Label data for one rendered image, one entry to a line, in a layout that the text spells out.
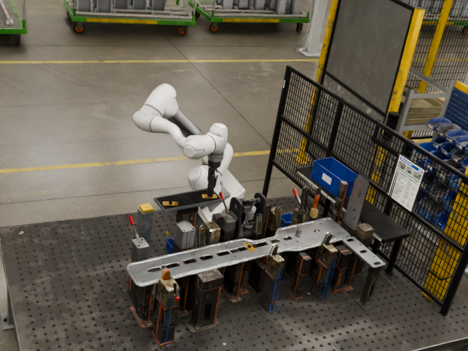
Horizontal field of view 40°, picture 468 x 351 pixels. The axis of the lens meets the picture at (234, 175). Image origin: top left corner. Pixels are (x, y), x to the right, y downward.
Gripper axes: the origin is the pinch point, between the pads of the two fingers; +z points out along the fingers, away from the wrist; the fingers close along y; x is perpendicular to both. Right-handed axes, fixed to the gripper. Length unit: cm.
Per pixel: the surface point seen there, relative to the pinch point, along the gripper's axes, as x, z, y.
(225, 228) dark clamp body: 7.5, 17.1, 14.3
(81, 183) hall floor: -54, 121, -212
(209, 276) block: -12, 17, 56
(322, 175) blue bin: 86, 10, -33
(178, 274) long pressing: -26, 20, 48
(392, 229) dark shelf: 112, 17, 22
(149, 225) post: -35.9, 14.8, 12.2
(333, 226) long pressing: 78, 20, 12
